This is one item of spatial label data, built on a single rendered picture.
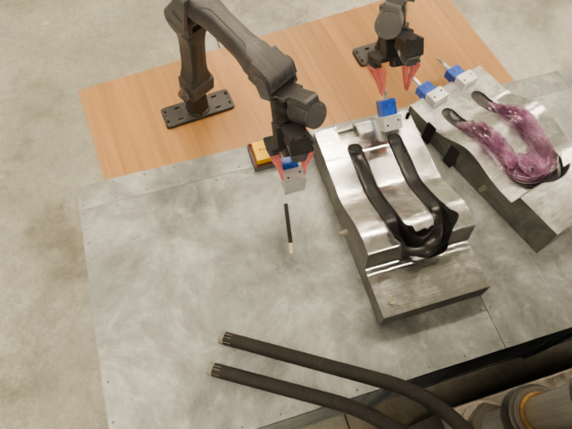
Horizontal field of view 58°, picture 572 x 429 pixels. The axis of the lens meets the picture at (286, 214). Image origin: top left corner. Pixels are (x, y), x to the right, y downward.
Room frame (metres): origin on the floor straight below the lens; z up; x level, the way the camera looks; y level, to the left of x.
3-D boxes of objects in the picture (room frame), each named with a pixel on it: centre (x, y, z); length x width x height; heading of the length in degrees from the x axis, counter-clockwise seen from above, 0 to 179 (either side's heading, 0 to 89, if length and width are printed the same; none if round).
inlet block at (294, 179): (0.67, 0.00, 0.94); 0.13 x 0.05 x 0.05; 18
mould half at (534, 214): (0.79, -0.58, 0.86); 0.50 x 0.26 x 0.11; 35
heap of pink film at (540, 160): (0.79, -0.57, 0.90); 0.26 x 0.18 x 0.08; 35
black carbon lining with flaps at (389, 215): (0.62, -0.27, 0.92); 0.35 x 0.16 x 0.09; 18
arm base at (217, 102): (0.94, 0.26, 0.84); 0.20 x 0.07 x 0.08; 114
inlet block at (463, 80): (1.04, -0.47, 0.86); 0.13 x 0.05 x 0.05; 35
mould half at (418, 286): (0.60, -0.27, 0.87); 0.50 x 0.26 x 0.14; 18
